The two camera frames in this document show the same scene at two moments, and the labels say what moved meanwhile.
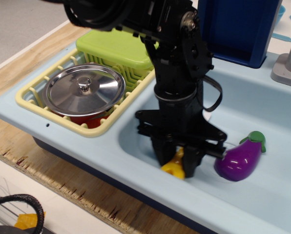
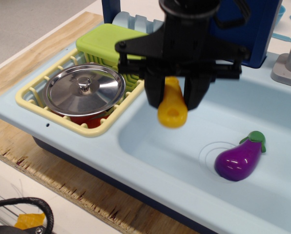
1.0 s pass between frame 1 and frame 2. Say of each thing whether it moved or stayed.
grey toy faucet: stayed
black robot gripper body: moved
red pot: stayed
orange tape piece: stayed
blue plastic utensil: stayed
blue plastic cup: stayed
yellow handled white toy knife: moved
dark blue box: stayed
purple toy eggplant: stayed
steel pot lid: stayed
